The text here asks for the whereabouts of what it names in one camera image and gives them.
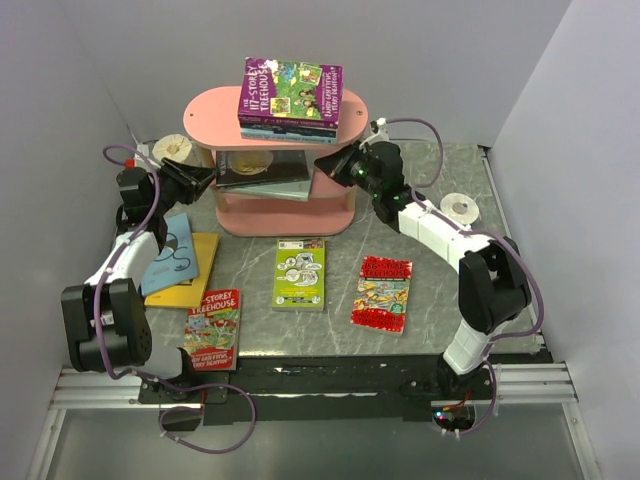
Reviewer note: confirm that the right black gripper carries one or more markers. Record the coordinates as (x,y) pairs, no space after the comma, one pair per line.
(335,165)

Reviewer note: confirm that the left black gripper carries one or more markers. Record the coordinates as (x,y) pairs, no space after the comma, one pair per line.
(191,179)

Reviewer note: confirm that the grey book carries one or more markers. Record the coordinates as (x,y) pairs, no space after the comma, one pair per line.
(296,190)

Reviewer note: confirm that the black Moon and Sixpence book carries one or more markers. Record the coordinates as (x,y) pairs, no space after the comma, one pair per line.
(239,168)

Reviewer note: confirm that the Little Women book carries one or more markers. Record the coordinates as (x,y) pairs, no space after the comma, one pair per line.
(303,131)

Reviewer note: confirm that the blue 143-Storey Treehouse book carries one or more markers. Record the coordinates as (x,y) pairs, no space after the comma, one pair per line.
(287,138)

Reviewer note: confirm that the purple 117-Storey Treehouse book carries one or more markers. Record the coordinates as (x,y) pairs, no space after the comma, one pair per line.
(289,93)

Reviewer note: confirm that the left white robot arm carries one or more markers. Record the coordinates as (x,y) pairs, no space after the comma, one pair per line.
(105,319)

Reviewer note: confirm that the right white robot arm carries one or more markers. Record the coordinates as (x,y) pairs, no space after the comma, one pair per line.
(493,288)

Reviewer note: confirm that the white toilet paper roll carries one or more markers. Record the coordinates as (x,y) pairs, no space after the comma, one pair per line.
(177,148)

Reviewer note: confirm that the pink three-tier shelf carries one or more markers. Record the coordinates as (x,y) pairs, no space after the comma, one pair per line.
(210,120)

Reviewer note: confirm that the light blue book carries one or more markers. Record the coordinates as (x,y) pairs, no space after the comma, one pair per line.
(177,262)

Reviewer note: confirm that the yellow book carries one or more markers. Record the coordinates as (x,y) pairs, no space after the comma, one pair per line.
(189,294)

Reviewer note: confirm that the green book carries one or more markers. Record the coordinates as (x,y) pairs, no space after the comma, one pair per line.
(299,275)

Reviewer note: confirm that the blue wrapped tissue roll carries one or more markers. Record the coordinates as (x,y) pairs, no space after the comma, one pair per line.
(460,208)

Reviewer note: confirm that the red Storey Treehouse book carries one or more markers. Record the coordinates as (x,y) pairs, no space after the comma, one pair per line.
(382,292)

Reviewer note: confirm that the red Treehouse book at edge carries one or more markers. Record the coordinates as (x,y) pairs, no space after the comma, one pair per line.
(212,331)

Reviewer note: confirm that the black base bar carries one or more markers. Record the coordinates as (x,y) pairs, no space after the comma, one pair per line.
(325,388)

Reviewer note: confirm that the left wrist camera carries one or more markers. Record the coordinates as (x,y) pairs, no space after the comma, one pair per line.
(136,159)

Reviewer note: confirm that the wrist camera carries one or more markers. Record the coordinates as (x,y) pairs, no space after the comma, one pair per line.
(136,159)
(378,132)

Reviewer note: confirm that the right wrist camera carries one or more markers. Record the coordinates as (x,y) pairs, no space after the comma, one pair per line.
(378,132)

